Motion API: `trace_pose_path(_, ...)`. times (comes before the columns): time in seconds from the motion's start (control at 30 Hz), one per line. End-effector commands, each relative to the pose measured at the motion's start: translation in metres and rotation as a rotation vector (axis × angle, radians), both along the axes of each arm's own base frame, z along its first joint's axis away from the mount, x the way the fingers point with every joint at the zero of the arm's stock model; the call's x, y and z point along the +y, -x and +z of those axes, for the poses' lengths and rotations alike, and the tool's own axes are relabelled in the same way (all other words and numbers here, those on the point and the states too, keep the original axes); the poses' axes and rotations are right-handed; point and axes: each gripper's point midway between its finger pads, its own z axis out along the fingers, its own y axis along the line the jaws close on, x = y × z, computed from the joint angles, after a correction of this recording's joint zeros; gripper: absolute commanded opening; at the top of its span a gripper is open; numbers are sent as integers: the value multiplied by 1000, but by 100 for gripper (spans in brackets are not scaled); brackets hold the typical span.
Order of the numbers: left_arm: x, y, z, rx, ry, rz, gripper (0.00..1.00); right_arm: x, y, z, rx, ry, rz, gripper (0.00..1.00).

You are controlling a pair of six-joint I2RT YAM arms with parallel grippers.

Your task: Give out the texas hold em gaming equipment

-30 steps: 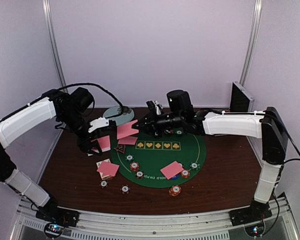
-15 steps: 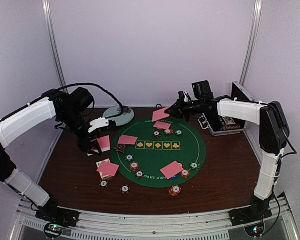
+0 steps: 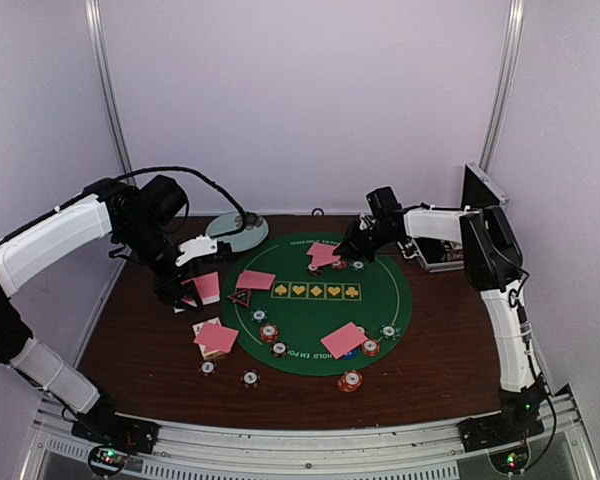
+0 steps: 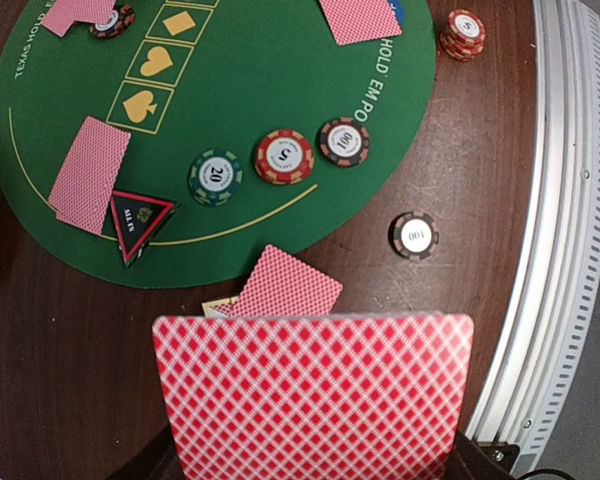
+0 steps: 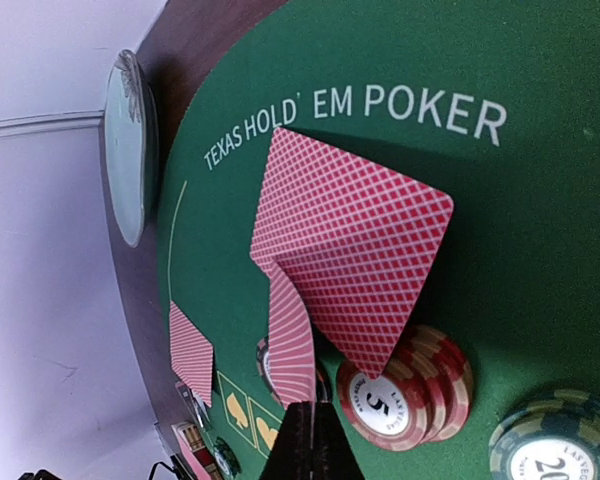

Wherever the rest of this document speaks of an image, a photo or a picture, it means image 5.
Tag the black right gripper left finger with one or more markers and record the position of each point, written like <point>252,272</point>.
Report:
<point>291,455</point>

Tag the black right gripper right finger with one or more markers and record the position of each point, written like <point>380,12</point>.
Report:
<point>332,457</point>

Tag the red-backed playing card deck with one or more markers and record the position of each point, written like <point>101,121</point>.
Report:
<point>194,451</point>

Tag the small red chip stack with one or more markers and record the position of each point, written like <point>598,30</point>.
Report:
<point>424,394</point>

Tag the brown chips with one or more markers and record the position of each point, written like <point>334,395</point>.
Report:
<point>324,391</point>

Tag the single red-backed playing card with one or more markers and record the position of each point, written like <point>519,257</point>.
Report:
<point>291,345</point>

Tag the red-backed cards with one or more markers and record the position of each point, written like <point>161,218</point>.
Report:
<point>356,239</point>
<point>192,355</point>

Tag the green chips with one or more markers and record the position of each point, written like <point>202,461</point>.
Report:
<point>225,459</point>
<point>554,435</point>

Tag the black triangular dealer button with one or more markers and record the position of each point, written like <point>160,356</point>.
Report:
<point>195,405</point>

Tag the light blue flower plate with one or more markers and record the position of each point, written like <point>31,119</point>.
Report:
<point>131,138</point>

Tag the round green poker mat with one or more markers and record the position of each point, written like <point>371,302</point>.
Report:
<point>398,163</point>

